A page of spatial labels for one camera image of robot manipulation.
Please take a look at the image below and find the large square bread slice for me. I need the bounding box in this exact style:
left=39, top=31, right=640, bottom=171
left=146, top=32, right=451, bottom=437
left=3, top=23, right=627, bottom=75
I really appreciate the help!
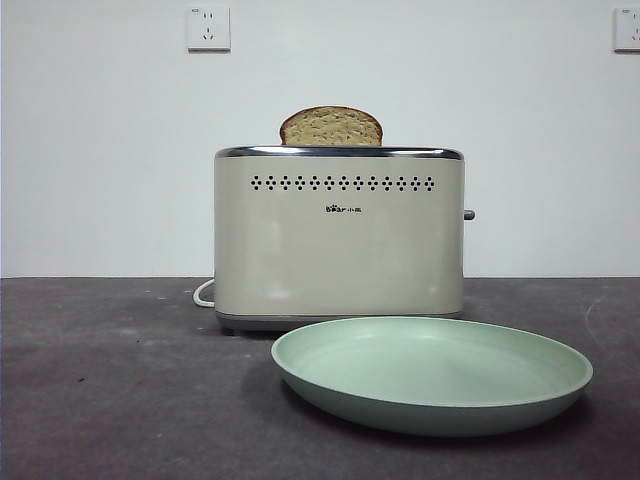
left=279, top=105, right=385, bottom=147

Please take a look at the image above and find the white wall socket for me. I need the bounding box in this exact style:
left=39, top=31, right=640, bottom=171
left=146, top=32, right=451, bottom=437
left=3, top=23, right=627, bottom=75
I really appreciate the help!
left=613, top=7, right=640, bottom=54
left=187, top=5, right=232, bottom=54

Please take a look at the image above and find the white toaster power cord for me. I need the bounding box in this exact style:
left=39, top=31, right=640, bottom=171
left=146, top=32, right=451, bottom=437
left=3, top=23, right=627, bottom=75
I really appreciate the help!
left=193, top=278, right=218, bottom=309

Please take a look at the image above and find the cream two-slot toaster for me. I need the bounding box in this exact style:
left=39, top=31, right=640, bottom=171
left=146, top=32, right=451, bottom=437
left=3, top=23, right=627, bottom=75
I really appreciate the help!
left=213, top=145, right=476, bottom=336

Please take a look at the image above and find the pale green round plate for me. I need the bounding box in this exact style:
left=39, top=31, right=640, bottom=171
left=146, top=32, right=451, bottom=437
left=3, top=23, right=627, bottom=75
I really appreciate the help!
left=270, top=315, right=595, bottom=439

